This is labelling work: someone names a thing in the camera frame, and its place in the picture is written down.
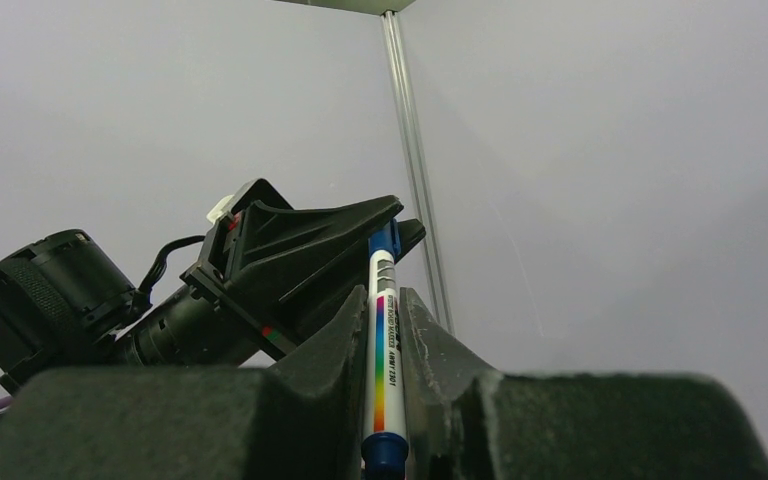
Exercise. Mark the blue capped whiteboard marker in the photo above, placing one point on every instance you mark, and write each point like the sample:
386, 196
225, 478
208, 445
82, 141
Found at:
384, 446

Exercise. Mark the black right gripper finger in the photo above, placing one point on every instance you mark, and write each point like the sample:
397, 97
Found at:
309, 307
308, 240
297, 419
469, 420

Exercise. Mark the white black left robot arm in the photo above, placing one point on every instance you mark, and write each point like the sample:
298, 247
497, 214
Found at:
63, 302

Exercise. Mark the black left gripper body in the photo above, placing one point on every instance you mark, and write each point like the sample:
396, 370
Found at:
218, 275

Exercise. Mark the blue marker cap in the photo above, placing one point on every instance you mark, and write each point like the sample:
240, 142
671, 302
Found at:
387, 239

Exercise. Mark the aluminium frame post left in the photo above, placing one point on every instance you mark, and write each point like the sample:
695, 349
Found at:
414, 153

